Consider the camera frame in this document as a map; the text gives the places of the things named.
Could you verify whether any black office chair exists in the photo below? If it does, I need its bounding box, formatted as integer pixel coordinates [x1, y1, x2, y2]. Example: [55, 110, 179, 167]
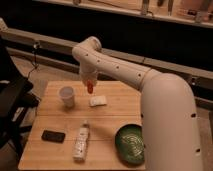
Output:
[0, 37, 39, 156]

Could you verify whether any green patterned plate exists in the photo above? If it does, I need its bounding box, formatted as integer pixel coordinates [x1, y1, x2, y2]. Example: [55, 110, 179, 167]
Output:
[115, 124, 145, 165]

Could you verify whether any white folded napkin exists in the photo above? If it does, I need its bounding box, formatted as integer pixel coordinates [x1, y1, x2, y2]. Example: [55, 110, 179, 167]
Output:
[89, 96, 107, 107]

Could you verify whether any white plastic bottle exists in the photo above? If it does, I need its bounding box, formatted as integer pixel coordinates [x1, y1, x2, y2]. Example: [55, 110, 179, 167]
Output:
[73, 120, 90, 162]

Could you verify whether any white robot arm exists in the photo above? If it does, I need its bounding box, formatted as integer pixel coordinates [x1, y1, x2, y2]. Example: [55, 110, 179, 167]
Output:
[72, 36, 203, 171]

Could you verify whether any black smartphone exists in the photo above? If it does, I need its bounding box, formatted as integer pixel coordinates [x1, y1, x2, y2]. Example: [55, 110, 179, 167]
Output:
[41, 130, 65, 143]

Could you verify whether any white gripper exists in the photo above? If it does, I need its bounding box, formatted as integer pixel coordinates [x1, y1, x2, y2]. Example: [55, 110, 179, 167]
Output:
[79, 63, 98, 86]

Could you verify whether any black hanging cable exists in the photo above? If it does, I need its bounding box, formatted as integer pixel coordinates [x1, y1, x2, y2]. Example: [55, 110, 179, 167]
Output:
[27, 40, 41, 80]

